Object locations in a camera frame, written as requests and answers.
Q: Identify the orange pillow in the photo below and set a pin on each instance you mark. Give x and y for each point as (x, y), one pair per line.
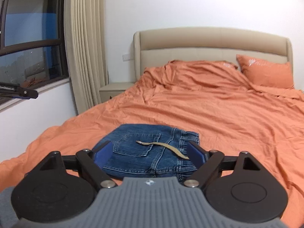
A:
(266, 76)
(213, 64)

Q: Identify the blue denim pants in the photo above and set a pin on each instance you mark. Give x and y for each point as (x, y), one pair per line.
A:
(133, 147)

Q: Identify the beige padded headboard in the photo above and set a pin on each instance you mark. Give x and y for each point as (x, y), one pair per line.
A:
(190, 42)

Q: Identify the orange bed cover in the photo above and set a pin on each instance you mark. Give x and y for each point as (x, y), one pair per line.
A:
(213, 114)

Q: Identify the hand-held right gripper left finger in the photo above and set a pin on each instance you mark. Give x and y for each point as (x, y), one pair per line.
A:
(104, 153)

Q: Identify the grey clothing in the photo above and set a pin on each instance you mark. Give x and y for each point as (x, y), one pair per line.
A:
(6, 209)

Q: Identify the tan braided belt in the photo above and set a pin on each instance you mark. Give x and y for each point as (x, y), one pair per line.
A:
(163, 144)

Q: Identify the beige nightstand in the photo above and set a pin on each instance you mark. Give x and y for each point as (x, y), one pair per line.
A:
(111, 87)

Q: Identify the white wall switch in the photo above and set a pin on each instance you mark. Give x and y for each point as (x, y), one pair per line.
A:
(126, 57)

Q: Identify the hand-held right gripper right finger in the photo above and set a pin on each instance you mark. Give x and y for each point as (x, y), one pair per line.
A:
(194, 153)

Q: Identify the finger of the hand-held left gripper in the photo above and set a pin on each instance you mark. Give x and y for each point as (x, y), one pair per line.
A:
(23, 92)

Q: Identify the dark framed window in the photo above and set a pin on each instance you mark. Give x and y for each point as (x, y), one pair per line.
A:
(28, 16)

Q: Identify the beige curtain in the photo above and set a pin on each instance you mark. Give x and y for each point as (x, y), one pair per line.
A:
(83, 40)

